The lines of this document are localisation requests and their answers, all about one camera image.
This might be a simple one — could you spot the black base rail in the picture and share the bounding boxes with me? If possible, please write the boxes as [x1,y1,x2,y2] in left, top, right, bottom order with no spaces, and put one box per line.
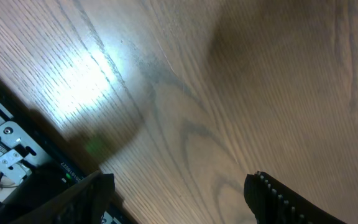
[0,86,133,223]

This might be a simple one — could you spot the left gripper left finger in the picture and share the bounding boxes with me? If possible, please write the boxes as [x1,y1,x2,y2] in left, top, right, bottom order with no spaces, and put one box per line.
[12,171,115,224]

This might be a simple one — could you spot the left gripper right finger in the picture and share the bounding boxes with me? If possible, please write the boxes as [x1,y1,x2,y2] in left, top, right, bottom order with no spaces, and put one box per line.
[244,171,344,224]

